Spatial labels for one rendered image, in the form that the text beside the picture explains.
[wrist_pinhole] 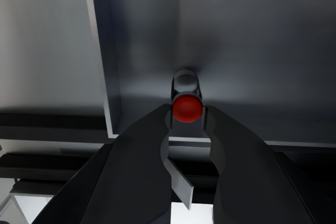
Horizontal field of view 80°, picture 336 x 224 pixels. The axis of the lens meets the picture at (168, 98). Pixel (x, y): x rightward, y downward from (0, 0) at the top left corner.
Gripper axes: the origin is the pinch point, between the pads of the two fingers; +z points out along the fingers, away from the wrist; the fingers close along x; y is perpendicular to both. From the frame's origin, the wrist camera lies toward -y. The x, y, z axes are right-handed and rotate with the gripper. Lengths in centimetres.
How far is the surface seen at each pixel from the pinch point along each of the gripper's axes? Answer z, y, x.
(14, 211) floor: 93, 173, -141
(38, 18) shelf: 5.9, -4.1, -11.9
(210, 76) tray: 5.8, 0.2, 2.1
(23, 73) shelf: 5.9, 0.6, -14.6
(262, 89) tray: 5.8, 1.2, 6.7
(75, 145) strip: 5.7, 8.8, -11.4
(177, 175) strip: 1.7, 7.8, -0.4
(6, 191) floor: 93, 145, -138
